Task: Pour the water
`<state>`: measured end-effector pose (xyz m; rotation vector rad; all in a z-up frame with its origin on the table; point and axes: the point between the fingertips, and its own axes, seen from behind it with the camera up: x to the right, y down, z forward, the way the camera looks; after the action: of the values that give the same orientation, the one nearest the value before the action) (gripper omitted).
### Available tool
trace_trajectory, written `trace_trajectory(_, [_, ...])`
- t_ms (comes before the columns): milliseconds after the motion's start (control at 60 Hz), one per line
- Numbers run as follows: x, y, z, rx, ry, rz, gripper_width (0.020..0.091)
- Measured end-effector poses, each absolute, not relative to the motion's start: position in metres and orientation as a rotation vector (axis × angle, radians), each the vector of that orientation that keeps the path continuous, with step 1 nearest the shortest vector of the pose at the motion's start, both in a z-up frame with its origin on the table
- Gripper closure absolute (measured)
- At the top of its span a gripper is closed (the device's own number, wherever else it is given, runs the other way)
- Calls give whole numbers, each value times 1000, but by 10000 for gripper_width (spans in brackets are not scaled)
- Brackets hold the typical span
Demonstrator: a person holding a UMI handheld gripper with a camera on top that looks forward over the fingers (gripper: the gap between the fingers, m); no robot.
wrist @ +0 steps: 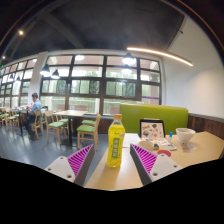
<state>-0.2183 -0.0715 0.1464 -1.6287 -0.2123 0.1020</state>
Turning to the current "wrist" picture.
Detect green upholstered booth bench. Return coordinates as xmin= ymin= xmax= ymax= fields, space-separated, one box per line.
xmin=119 ymin=103 xmax=189 ymax=135

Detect long curved strip light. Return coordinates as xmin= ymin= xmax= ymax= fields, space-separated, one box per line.
xmin=126 ymin=46 xmax=194 ymax=67

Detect light wooden dining table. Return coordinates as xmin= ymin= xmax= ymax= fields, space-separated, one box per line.
xmin=52 ymin=109 xmax=89 ymax=148

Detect white bowl with food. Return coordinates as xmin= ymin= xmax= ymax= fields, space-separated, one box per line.
xmin=175 ymin=127 xmax=197 ymax=145

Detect black pendant ceiling lamps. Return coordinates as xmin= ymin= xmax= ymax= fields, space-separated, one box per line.
xmin=39 ymin=53 xmax=136 ymax=80

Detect person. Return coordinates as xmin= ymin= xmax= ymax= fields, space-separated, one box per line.
xmin=23 ymin=92 xmax=43 ymax=140

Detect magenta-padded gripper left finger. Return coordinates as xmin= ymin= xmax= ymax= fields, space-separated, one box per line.
xmin=44 ymin=143 xmax=96 ymax=187

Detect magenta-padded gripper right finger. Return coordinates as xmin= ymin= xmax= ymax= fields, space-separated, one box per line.
xmin=129 ymin=143 xmax=183 ymax=186

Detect wooden chairs with green seats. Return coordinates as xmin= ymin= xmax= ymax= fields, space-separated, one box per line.
xmin=0 ymin=107 xmax=102 ymax=151

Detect yellow drink bottle orange cap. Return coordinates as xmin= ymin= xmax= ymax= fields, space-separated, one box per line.
xmin=107 ymin=113 xmax=126 ymax=168

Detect black-framed tablet with pictures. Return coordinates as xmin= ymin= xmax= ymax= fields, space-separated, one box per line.
xmin=138 ymin=118 xmax=167 ymax=140

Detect white printed paper sheet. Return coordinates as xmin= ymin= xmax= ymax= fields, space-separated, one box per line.
xmin=122 ymin=133 xmax=142 ymax=148

